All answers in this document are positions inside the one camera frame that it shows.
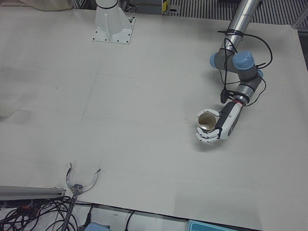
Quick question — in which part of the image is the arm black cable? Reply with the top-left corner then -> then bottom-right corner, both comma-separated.
217,28 -> 274,106

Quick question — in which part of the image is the paper cup brown inside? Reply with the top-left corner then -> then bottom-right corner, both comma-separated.
197,113 -> 218,132

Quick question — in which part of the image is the aluminium frame profile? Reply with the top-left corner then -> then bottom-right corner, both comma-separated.
292,13 -> 308,29

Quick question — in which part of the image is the black cable bundle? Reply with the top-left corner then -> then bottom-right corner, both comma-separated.
0,196 -> 80,231

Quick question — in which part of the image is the thin black cable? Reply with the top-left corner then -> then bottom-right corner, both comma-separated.
125,210 -> 138,231

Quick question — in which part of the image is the teal plastic box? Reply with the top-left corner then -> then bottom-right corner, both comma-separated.
187,220 -> 236,231

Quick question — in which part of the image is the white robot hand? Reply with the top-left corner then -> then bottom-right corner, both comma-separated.
195,101 -> 246,145

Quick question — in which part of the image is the beige cloth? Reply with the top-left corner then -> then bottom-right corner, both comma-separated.
18,0 -> 75,12

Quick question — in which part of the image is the curved metal claw clamp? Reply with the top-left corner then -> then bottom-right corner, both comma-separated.
64,162 -> 101,193

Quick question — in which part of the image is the black cable with plug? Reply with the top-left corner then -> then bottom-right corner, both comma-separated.
84,204 -> 94,226

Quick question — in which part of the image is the metal clamp rod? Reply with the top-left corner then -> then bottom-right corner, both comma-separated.
61,190 -> 79,231

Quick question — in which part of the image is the blue plastic object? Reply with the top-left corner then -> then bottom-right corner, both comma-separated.
85,222 -> 111,231

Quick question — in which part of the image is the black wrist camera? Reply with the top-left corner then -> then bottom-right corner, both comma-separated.
220,88 -> 238,104

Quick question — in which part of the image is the white arm mount base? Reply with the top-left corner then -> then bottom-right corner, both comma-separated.
92,0 -> 137,46

